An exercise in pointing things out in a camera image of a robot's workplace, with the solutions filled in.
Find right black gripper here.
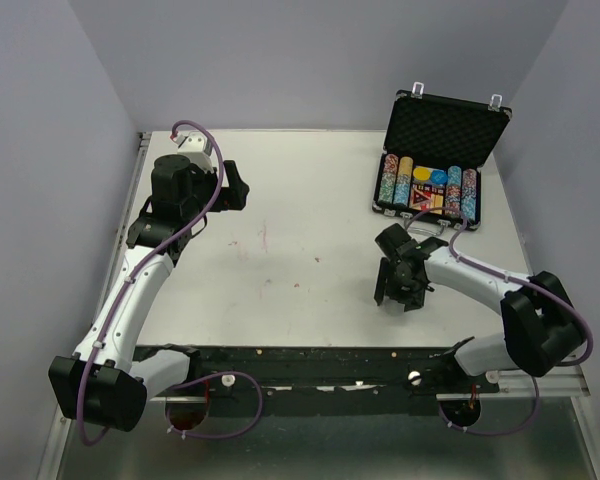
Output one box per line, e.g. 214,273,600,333
373,255,427,311

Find blue poker chip stack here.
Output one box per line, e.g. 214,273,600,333
393,180,411,207

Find blue playing card deck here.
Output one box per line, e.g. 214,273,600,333
413,166,448,185

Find black poker chip case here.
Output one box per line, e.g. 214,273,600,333
371,82,512,231

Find triangular all-in marker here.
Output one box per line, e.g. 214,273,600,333
410,185,432,210

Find yellow round button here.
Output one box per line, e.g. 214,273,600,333
413,166,432,182

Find blue round button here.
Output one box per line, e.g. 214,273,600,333
430,170,448,185

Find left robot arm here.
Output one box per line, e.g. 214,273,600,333
48,154,249,432

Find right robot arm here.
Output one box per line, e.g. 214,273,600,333
374,224,591,392

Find yellow chip row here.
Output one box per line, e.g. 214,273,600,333
398,156,413,183

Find red white chip row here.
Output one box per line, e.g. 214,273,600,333
378,154,399,204

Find right aluminium extrusion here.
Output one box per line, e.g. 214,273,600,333
437,369,592,401

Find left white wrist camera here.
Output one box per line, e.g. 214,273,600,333
171,132,213,171

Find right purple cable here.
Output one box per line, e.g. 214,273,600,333
402,207,595,435

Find purple cable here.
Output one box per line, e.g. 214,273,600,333
402,207,595,435
74,120,264,446

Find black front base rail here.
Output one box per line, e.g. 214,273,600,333
158,346,499,418

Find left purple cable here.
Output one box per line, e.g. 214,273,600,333
74,120,264,446

